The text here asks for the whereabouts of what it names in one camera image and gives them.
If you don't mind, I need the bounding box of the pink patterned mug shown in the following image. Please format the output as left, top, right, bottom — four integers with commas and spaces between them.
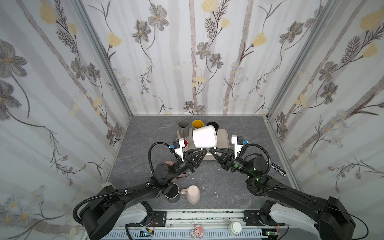
165, 161, 190, 182

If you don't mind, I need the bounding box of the cream white mug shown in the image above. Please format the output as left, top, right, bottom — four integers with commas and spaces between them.
183, 139, 189, 149

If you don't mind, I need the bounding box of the white ribbed mug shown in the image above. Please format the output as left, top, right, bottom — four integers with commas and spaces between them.
193, 126, 218, 148

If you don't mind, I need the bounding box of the light pink mug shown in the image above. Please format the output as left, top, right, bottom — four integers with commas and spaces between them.
180, 185, 201, 204

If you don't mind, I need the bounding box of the white black two-tone mug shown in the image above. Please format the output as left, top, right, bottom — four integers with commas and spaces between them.
206, 122, 219, 132

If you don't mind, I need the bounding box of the grey ceramic mug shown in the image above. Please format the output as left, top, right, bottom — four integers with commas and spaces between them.
178, 120, 190, 138

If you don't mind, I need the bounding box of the blue butterfly mug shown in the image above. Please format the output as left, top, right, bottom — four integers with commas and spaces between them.
192, 120, 205, 130

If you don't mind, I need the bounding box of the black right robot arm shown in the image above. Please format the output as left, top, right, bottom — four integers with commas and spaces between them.
209, 144, 356, 240

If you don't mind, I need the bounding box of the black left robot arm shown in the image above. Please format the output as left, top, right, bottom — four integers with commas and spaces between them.
73, 149, 207, 240

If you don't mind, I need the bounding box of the beige plastic tray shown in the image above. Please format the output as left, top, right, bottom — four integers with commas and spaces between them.
183, 128, 231, 161

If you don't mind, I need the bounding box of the white round cap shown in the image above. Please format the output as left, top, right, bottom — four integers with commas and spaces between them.
228, 222, 243, 236

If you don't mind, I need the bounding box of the pink cartoon figure sticker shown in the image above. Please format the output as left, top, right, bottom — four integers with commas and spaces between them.
191, 224, 204, 240

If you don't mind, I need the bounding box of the glass jar with lid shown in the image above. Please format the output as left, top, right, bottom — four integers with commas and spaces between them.
98, 182, 113, 191

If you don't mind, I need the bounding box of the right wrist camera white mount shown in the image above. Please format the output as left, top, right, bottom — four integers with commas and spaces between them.
231, 135, 249, 157

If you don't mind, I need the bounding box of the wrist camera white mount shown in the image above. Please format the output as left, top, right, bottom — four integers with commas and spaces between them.
169, 139, 186, 162
231, 135, 249, 157

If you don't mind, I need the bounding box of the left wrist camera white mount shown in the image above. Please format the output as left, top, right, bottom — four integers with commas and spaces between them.
169, 139, 186, 162

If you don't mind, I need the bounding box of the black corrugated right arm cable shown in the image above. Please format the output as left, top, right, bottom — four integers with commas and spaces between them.
239, 143, 287, 197

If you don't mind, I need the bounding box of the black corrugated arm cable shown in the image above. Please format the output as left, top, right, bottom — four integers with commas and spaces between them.
239, 143, 287, 197
72, 141, 172, 225

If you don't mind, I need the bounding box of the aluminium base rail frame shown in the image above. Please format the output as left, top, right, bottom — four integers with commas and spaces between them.
102, 209, 288, 240

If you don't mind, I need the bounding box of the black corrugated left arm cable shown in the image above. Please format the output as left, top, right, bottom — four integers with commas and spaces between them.
72, 141, 172, 225

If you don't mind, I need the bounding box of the aluminium corner frame post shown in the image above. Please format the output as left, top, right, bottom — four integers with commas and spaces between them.
266, 1, 339, 120

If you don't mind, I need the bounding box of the left aluminium corner post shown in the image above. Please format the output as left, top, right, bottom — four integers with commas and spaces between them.
71, 0, 134, 119

